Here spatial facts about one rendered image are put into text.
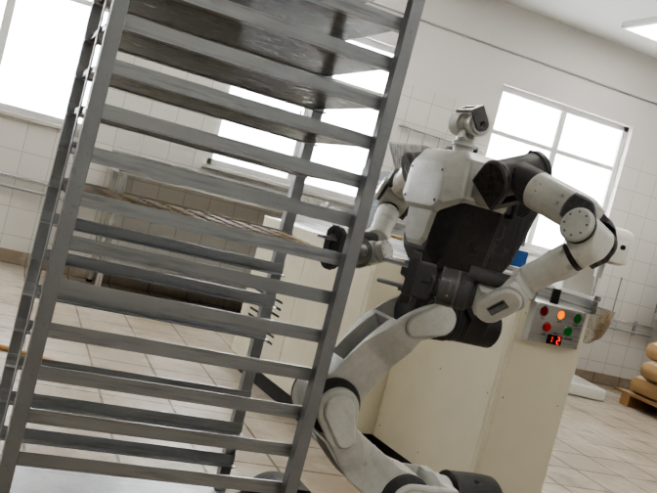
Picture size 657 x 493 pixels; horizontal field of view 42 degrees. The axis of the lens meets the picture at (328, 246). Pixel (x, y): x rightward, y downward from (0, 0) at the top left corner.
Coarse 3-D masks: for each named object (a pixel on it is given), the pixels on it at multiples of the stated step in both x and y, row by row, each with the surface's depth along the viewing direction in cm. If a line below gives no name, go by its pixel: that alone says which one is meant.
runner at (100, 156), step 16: (96, 160) 171; (112, 160) 172; (128, 160) 174; (144, 160) 175; (160, 176) 176; (176, 176) 178; (192, 176) 179; (224, 192) 182; (240, 192) 183; (256, 192) 184; (288, 208) 188; (304, 208) 189; (320, 208) 190
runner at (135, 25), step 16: (128, 16) 170; (144, 32) 171; (160, 32) 172; (176, 32) 174; (192, 48) 175; (208, 48) 176; (224, 48) 178; (240, 64) 179; (256, 64) 180; (272, 64) 182; (288, 80) 184; (304, 80) 185; (320, 80) 186; (336, 96) 188; (352, 96) 189; (368, 96) 191
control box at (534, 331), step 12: (528, 312) 303; (540, 312) 301; (552, 312) 304; (564, 312) 306; (576, 312) 309; (528, 324) 302; (540, 324) 303; (552, 324) 305; (564, 324) 307; (576, 324) 310; (528, 336) 301; (540, 336) 303; (564, 336) 308; (576, 336) 311; (576, 348) 312
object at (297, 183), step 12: (300, 156) 232; (300, 180) 232; (288, 192) 234; (300, 192) 233; (288, 216) 233; (288, 228) 233; (276, 252) 233; (276, 276) 234; (264, 312) 234; (252, 348) 234; (252, 372) 235; (240, 384) 236; (252, 384) 236; (240, 420) 236; (228, 468) 236
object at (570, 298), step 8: (504, 272) 358; (552, 288) 331; (560, 288) 327; (544, 296) 334; (560, 296) 326; (568, 296) 323; (576, 296) 319; (584, 296) 316; (568, 304) 322; (576, 304) 319; (584, 304) 315; (592, 304) 312; (592, 312) 312
